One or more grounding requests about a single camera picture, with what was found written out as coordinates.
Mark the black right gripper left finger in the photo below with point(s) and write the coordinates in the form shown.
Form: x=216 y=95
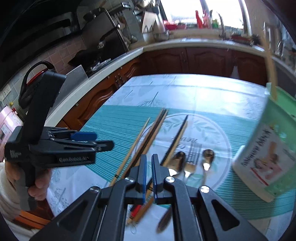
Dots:
x=116 y=199

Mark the black red rice cooker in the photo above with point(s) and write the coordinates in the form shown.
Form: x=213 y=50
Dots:
x=28 y=88

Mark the steel bowl on counter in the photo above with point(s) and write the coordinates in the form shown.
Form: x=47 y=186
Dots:
x=160 y=37

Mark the steel kitchen faucet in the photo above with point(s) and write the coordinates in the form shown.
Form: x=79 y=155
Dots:
x=223 y=31

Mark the gold spoon left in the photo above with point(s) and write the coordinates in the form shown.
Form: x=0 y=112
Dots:
x=175 y=167

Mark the silver gold fork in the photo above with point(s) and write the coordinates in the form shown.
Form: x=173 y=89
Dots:
x=192 y=160

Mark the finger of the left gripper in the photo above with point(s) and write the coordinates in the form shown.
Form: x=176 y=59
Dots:
x=59 y=146
x=71 y=135

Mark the window with dark frame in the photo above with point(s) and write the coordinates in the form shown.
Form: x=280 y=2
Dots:
x=231 y=13

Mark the thin bamboo chopstick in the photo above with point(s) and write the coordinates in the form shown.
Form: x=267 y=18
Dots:
x=116 y=176

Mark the wooden chopstick in holder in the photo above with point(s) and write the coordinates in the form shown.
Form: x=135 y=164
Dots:
x=270 y=67

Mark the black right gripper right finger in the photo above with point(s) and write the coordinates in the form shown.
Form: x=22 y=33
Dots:
x=183 y=199

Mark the gold spoon right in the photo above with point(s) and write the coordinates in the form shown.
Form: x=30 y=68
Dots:
x=208 y=157

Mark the dark wooden lower cabinets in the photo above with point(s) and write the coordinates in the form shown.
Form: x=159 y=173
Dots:
x=206 y=61

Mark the red bottle on windowsill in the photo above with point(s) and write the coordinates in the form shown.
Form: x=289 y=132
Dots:
x=199 y=21

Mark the green utensil holder box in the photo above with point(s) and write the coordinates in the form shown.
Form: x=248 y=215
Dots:
x=266 y=164

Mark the black chopstick left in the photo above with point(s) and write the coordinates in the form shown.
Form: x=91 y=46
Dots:
x=144 y=143

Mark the tan wooden chopstick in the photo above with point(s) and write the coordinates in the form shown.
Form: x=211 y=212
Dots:
x=135 y=211

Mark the wooden knife block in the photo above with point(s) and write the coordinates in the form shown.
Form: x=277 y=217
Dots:
x=148 y=21

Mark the pink appliance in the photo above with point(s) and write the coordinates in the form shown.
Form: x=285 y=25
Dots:
x=9 y=121

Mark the gold spoon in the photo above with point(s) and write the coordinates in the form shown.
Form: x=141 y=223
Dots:
x=175 y=167
x=208 y=157

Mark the brown wooden chopstick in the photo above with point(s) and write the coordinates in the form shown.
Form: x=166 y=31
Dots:
x=142 y=178

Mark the black chopstick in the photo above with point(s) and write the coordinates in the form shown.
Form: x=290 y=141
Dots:
x=144 y=143
x=174 y=143

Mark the black chopstick right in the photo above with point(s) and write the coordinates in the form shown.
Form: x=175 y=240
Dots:
x=174 y=143

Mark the black countertop oven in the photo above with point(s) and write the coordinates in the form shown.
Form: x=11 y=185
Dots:
x=103 y=42

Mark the black range hood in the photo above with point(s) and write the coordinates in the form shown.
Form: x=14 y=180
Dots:
x=30 y=27

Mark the white knit sleeve forearm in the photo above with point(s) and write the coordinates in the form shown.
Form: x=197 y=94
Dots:
x=10 y=207

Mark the green bottle on windowsill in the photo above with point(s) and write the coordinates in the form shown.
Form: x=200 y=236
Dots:
x=215 y=24

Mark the person's left hand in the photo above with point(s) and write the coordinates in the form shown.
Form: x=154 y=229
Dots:
x=39 y=190

